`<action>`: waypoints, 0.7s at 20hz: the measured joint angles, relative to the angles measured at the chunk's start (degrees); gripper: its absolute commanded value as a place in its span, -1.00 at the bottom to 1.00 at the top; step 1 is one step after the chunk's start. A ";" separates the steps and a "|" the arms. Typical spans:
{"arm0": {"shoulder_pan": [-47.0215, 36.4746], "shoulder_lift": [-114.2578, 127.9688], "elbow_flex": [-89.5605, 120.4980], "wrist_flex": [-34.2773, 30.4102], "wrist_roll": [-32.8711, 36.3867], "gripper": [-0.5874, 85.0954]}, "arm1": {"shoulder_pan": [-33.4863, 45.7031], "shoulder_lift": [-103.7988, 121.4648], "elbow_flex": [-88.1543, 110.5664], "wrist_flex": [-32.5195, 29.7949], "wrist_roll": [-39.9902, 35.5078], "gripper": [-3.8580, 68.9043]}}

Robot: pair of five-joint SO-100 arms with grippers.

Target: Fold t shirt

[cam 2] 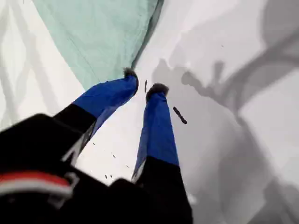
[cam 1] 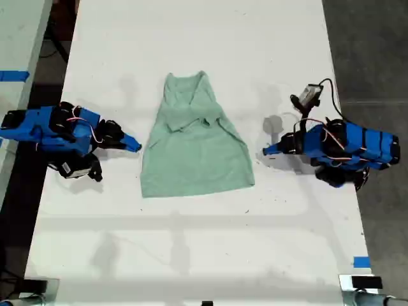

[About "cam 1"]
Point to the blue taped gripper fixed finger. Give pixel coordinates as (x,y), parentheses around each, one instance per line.
(130,139)
(275,146)

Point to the long blue tape strip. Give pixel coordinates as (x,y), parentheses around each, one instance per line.
(14,76)

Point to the short black camera stalk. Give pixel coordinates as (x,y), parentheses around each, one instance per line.
(96,169)
(305,110)

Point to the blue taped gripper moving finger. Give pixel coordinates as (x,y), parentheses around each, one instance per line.
(274,152)
(129,147)

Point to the white side table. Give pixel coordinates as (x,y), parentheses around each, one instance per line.
(16,38)

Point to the metal table clamp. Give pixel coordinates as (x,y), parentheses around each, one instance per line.
(52,293)
(347,293)

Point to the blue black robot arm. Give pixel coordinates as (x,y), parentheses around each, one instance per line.
(360,143)
(28,127)

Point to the small black box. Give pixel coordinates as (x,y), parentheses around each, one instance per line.
(35,285)
(366,282)

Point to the grey black camera box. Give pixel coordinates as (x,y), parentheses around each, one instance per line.
(310,94)

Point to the pale green T-shirt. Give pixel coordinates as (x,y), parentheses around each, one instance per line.
(197,159)

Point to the small blue tape square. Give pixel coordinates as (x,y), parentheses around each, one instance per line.
(361,262)

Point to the black camera box with label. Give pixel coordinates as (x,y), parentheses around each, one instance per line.
(75,169)

